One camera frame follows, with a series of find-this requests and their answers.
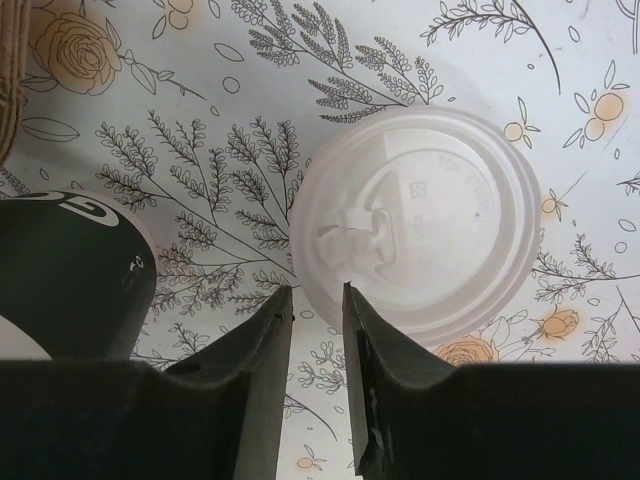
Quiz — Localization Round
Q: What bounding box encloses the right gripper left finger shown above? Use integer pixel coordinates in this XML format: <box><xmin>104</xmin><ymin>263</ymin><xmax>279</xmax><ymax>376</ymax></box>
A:
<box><xmin>1</xmin><ymin>287</ymin><xmax>294</xmax><ymax>479</ymax></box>

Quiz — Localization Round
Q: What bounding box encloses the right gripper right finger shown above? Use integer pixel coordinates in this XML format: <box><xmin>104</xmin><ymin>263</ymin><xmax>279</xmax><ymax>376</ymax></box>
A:
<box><xmin>342</xmin><ymin>285</ymin><xmax>639</xmax><ymax>479</ymax></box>

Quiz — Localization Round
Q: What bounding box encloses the stack of paper cups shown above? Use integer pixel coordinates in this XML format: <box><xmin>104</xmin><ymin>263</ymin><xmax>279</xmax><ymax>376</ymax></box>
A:
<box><xmin>1</xmin><ymin>190</ymin><xmax>158</xmax><ymax>360</ymax></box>

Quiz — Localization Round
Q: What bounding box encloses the floral table mat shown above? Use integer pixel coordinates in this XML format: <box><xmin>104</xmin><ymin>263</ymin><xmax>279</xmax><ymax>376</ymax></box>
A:
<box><xmin>1</xmin><ymin>1</ymin><xmax>639</xmax><ymax>369</ymax></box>

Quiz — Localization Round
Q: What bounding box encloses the cardboard cup carrier stack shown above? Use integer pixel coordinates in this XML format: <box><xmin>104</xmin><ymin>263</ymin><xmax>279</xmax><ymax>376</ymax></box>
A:
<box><xmin>0</xmin><ymin>0</ymin><xmax>31</xmax><ymax>165</ymax></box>

